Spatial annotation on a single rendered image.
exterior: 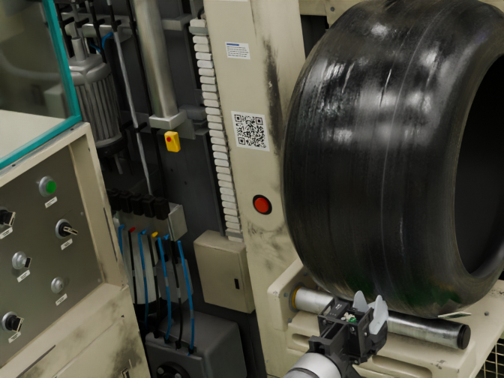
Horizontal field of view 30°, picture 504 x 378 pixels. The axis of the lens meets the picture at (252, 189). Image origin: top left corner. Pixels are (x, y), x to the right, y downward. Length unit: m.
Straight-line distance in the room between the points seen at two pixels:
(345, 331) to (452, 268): 0.22
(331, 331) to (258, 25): 0.56
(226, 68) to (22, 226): 0.48
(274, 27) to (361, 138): 0.33
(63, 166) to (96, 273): 0.25
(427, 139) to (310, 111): 0.20
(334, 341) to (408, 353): 0.33
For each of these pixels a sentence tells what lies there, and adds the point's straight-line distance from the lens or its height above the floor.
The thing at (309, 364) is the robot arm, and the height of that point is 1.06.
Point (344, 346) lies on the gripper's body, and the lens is 1.48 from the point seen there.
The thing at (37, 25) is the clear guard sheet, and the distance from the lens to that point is 1.75.
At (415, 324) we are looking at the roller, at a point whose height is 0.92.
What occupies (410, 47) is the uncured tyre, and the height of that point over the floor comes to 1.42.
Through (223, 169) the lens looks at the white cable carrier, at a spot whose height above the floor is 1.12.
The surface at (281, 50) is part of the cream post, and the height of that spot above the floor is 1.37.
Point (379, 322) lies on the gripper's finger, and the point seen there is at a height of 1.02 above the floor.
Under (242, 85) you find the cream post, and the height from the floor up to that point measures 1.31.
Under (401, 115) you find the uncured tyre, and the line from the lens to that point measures 1.44.
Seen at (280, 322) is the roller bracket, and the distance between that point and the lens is 1.82.
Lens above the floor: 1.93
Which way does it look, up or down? 27 degrees down
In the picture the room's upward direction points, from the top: 9 degrees counter-clockwise
